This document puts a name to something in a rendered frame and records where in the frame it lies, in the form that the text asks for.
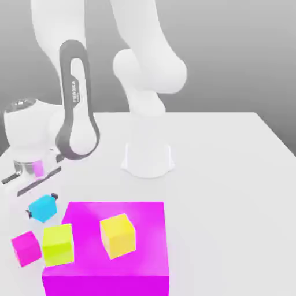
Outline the small lime cube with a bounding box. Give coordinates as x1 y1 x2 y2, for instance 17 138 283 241
42 223 75 268

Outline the large magenta box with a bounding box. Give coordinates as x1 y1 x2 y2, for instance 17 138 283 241
41 201 171 296

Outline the small cyan cube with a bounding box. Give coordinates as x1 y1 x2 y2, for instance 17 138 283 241
28 194 58 224

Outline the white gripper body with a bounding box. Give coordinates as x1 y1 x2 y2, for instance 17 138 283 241
5 161 64 202

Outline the small pink cube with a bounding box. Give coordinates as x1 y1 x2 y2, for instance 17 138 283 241
10 230 43 268

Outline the small yellow cube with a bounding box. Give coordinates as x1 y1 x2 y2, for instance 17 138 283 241
99 213 136 260

